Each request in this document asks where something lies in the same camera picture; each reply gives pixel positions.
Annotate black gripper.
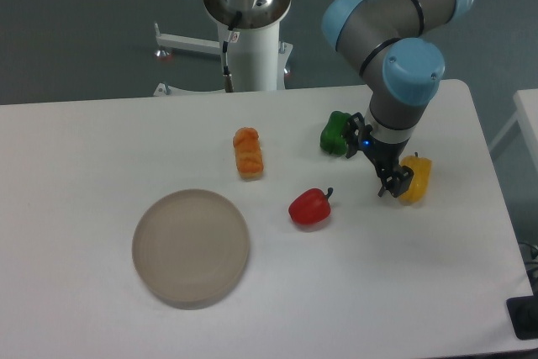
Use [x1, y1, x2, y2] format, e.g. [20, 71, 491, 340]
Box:
[342, 113, 414, 198]

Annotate red bell pepper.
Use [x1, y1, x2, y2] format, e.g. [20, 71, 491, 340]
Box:
[288, 187, 334, 226]

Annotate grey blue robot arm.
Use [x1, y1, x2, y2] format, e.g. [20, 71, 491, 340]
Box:
[203, 0, 474, 197]

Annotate green bell pepper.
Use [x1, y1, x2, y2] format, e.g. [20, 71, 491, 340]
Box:
[319, 111, 351, 156]

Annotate yellow bell pepper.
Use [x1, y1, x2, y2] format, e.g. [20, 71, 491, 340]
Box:
[398, 152, 432, 203]

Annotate orange bread loaf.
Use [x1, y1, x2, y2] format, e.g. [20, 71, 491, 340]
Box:
[233, 127, 264, 180]

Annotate white side table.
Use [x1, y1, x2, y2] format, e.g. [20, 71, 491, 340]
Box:
[488, 88, 537, 166]

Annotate beige round plate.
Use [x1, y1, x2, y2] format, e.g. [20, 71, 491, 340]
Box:
[131, 189, 251, 309]

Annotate black device at edge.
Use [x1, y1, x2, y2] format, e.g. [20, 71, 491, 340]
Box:
[506, 295, 537, 341]

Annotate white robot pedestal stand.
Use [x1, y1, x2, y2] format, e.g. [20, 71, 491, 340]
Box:
[154, 0, 293, 92]

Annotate black cable with connector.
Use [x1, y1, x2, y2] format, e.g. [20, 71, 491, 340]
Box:
[220, 9, 243, 93]

